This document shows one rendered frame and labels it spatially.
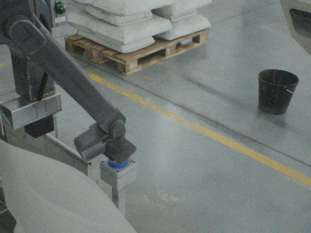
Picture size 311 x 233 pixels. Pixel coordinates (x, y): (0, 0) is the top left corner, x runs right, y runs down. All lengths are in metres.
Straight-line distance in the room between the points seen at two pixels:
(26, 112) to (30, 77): 0.09
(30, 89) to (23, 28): 0.40
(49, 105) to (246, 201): 1.58
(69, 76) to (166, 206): 1.62
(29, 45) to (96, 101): 0.26
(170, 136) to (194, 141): 0.17
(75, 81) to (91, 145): 0.22
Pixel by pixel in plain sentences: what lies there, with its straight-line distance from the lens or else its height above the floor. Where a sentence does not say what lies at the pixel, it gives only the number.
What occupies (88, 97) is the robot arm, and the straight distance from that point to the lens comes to 0.94.
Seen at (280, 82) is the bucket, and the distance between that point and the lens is 3.53.
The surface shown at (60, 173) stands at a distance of 0.96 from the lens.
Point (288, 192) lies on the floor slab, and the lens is 2.65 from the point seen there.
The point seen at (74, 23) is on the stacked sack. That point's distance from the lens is 4.11.
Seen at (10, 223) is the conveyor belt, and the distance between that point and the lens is 1.82.
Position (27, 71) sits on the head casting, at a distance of 1.10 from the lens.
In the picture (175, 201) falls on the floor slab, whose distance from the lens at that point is 2.45.
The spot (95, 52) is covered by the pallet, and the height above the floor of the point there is 0.10.
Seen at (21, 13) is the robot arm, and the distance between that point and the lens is 0.75.
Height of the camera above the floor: 1.59
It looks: 30 degrees down
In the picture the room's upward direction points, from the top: 3 degrees clockwise
